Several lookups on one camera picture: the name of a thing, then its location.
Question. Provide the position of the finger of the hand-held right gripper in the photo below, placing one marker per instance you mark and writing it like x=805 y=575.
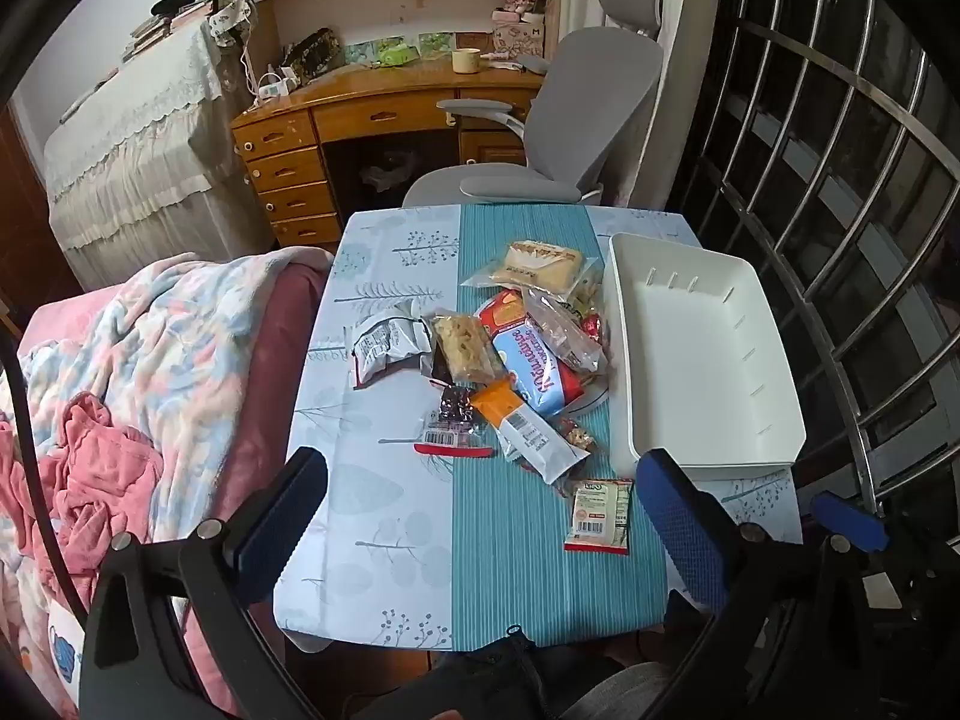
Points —
x=851 y=521

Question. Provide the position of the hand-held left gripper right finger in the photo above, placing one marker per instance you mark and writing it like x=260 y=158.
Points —
x=684 y=529

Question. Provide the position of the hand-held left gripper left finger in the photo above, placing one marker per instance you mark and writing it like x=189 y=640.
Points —
x=279 y=514

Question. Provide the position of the white plastic bin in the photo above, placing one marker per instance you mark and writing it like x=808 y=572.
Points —
x=697 y=345

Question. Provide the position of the orange snack packet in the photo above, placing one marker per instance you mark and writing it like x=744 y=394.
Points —
x=506 y=409

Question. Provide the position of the red blue cookie packet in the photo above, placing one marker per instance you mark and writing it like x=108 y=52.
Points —
x=536 y=367

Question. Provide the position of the clear pastry packet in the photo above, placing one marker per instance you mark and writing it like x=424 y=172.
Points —
x=562 y=330

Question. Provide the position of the cream sandwich packet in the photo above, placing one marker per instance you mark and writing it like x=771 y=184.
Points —
x=536 y=262

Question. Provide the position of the small white red-label packet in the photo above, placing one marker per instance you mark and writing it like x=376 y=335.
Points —
x=600 y=517

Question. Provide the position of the blue leaf print tablecloth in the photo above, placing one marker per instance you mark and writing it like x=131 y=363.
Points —
x=405 y=525

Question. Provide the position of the clear nut snack packet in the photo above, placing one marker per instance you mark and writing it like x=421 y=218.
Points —
x=576 y=436

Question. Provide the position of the white red-edged barcode packet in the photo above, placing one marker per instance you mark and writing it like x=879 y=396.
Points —
x=450 y=444

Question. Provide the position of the pink cloth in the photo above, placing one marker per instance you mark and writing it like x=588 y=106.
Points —
x=90 y=480

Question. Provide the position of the black white foil snack packet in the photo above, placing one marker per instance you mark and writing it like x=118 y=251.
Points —
x=382 y=341

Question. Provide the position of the red foil candy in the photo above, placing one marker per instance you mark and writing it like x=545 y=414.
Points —
x=594 y=324

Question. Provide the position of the pastel fleece blanket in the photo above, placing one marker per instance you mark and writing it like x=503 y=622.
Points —
x=150 y=330

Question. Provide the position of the person's dark jacket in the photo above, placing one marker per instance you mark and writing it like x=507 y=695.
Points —
x=487 y=679

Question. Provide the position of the clear wrapped granola bar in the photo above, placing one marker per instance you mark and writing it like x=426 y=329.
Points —
x=465 y=349

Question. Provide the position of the yellow snack packet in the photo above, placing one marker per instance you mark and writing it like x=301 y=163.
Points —
x=586 y=291

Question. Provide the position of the metal window grille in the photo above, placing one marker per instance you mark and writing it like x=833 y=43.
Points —
x=840 y=165

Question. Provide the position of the white lace dust cover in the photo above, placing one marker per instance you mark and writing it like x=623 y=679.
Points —
x=150 y=157

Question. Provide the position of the brown wooden wardrobe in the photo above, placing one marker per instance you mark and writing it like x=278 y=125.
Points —
x=22 y=202

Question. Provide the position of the wooden desk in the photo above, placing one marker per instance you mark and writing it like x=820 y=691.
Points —
x=375 y=116

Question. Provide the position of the white power strip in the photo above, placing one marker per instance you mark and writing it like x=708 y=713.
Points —
x=274 y=88

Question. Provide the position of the grey office chair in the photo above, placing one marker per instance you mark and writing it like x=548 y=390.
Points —
x=592 y=90

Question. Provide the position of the dark patterned pouch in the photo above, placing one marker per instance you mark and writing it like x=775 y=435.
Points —
x=311 y=54

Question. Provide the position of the green tissue pack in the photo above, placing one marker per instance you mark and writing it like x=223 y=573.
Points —
x=394 y=54

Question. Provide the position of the cream mug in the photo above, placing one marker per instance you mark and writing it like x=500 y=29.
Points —
x=465 y=61

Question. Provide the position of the patterned cloth bag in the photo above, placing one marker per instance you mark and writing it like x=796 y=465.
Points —
x=229 y=22

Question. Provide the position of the stack of books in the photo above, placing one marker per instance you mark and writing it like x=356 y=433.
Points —
x=161 y=26

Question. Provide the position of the printed paper box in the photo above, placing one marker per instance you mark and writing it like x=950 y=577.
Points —
x=517 y=39

